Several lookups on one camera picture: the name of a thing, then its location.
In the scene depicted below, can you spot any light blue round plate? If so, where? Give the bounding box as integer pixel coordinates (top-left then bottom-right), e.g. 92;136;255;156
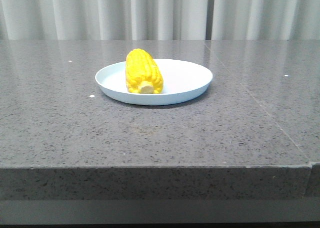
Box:
95;59;214;106

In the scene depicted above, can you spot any yellow corn cob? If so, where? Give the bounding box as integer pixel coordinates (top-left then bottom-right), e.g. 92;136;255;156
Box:
125;49;164;94

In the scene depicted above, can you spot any white pleated curtain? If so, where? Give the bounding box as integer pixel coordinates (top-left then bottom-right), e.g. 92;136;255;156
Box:
0;0;320;40

